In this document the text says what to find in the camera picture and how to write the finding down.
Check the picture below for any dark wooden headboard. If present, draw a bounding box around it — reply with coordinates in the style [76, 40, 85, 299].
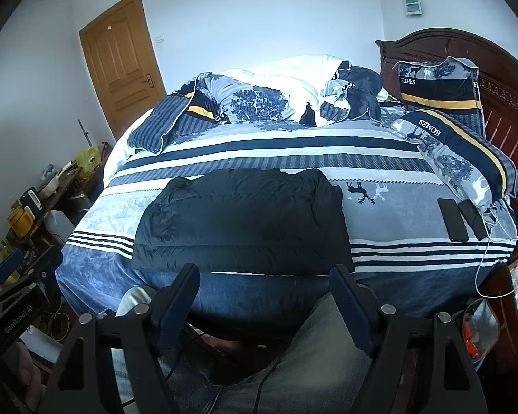
[374, 27, 518, 225]

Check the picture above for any cluttered dark side table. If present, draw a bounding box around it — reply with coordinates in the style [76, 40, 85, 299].
[0, 162, 92, 268]

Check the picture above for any black smartphone right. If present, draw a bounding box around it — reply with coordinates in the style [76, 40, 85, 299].
[458, 200, 488, 240]

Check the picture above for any black puffer jacket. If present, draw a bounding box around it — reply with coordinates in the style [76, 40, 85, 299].
[131, 168, 353, 277]

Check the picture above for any clear plastic bag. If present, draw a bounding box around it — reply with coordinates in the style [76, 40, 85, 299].
[461, 298, 500, 365]

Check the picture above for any upright HOMES pillow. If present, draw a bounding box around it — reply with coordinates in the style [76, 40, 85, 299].
[393, 56, 486, 137]

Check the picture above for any white pot on table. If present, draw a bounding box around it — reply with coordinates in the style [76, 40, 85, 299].
[38, 175, 59, 200]

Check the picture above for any rumpled blue white duvet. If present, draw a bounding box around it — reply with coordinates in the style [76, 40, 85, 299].
[126, 54, 388, 155]

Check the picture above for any brown wooden door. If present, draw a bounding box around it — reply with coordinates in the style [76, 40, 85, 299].
[79, 0, 166, 139]

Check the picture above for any yellow jar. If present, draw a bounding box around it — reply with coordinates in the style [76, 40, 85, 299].
[7, 207, 33, 238]

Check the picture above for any white plastic jug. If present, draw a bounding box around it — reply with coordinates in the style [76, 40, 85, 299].
[44, 209, 75, 246]

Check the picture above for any person's left hand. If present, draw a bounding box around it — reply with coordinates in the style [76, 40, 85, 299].
[6, 339, 46, 412]

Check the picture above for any wooden nightstand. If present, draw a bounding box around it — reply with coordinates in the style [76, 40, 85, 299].
[479, 247, 518, 368]

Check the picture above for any black smartphone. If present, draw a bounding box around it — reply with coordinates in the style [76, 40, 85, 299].
[458, 200, 488, 240]
[437, 198, 469, 242]

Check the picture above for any yellow plastic bag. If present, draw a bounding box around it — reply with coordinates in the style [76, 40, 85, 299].
[75, 145, 101, 179]

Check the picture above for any lying HOMES pillow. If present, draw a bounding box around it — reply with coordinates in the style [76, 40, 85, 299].
[389, 108, 518, 211]

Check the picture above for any black smartphone left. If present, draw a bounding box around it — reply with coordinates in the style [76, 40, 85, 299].
[437, 198, 469, 242]

